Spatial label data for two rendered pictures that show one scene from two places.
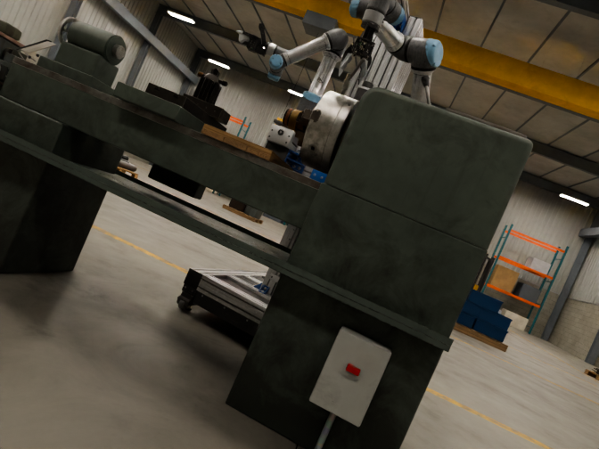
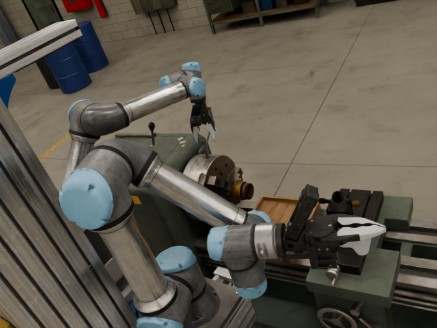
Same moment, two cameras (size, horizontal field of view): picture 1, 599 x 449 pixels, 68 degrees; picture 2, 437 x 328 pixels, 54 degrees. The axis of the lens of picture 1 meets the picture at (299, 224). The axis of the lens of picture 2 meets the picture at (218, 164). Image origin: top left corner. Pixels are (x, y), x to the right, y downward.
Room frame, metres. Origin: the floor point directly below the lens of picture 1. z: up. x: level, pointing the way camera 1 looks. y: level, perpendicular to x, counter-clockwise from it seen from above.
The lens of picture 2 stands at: (3.26, 0.83, 2.19)
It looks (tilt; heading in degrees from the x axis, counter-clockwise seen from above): 31 degrees down; 206
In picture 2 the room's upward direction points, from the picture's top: 20 degrees counter-clockwise
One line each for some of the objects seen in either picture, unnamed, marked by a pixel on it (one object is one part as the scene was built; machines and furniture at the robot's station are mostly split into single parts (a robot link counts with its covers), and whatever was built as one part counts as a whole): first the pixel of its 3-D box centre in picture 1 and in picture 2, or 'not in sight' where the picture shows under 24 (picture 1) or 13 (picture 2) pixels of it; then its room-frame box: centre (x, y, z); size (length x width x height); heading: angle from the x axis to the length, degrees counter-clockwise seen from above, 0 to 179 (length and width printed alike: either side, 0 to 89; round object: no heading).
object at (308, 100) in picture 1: (309, 104); (178, 272); (2.52, 0.22, 1.33); 0.13 x 0.12 x 0.14; 3
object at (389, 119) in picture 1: (421, 175); (147, 188); (1.73, -0.36, 1.06); 0.59 x 0.48 x 0.39; 78
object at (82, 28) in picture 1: (88, 56); not in sight; (2.06, 1.21, 1.01); 0.30 x 0.20 x 0.29; 78
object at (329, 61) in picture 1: (322, 77); (134, 255); (2.65, 0.23, 1.54); 0.15 x 0.12 x 0.55; 3
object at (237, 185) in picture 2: (296, 120); (240, 190); (1.83, 0.18, 1.08); 0.09 x 0.09 x 0.09; 78
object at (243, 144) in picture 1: (250, 152); (276, 226); (1.86, 0.31, 0.89); 0.36 x 0.30 x 0.04; 168
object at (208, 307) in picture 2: not in sight; (192, 296); (2.51, 0.22, 1.21); 0.15 x 0.15 x 0.10
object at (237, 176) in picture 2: (308, 118); (235, 176); (1.73, 0.13, 1.09); 0.12 x 0.11 x 0.05; 168
